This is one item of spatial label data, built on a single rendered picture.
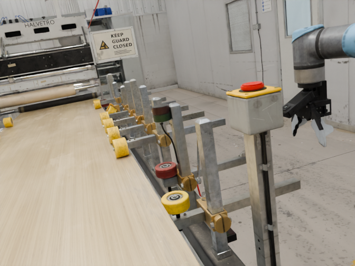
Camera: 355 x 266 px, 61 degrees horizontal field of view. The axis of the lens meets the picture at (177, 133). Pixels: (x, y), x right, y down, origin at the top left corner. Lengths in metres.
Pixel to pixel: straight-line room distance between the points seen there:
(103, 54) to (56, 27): 0.64
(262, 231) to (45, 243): 0.53
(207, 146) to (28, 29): 3.24
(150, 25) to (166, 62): 1.23
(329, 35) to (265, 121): 0.50
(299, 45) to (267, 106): 0.51
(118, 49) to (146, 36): 6.56
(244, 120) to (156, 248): 0.35
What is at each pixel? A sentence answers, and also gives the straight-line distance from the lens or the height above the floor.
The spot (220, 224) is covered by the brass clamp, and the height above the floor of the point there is 0.83.
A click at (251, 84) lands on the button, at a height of 1.23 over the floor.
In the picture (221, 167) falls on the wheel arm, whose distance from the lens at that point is 1.19.
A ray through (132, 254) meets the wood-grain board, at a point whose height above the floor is 0.90.
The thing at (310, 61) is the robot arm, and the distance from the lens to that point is 1.02.
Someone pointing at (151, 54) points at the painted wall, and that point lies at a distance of 10.06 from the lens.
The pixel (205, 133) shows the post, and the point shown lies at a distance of 0.79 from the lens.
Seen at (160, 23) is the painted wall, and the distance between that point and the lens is 10.21.
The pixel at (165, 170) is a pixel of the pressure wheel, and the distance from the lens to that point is 1.08.
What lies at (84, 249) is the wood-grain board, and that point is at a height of 0.90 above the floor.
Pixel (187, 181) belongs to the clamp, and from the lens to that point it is 1.07.
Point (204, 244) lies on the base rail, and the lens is 1.04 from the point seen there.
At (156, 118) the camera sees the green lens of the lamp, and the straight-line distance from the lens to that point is 1.01.
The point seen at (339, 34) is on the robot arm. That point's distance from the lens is 0.96.
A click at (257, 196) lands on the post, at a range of 0.60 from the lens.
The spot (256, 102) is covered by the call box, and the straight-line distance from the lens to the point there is 0.52.
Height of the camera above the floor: 1.31
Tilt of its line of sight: 16 degrees down
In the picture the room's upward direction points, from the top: 9 degrees counter-clockwise
